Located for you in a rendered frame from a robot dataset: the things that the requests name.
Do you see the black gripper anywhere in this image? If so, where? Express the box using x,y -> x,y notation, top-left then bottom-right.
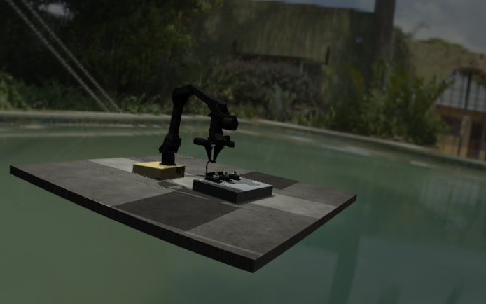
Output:
193,127 -> 235,161

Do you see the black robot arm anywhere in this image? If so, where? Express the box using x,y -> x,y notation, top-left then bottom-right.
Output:
159,84 -> 239,166

